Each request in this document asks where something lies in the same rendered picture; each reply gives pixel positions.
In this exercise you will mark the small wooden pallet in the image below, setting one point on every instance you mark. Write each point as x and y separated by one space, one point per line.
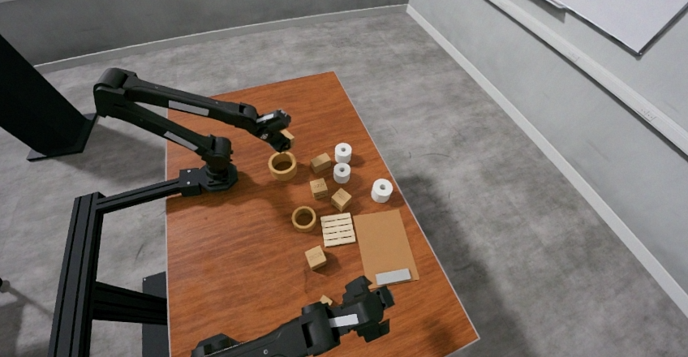
336 231

